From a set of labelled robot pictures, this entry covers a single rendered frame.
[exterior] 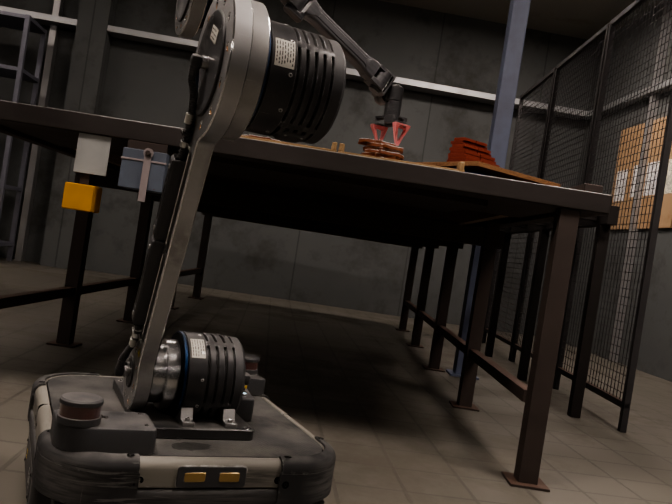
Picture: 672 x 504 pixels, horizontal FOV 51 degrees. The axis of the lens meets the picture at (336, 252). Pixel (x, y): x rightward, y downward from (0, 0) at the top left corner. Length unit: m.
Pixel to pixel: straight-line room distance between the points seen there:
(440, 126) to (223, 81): 6.88
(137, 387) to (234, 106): 0.56
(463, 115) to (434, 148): 0.49
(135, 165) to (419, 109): 5.88
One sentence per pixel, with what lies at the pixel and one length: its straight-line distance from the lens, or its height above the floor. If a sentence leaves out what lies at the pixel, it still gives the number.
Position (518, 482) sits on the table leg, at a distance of 2.31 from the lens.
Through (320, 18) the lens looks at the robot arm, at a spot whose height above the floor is 1.35.
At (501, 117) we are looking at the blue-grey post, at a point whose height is 1.53.
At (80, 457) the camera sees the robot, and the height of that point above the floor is 0.24.
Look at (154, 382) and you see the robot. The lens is 1.36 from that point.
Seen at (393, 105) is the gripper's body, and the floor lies 1.14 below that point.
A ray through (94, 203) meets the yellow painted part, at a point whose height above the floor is 0.65.
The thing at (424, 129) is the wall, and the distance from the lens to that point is 7.82.
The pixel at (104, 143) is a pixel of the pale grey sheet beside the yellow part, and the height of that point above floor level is 0.83.
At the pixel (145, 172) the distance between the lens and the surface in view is 2.19.
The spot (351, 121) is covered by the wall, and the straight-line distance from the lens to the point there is 7.71.
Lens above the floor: 0.63
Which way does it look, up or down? level
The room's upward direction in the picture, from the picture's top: 9 degrees clockwise
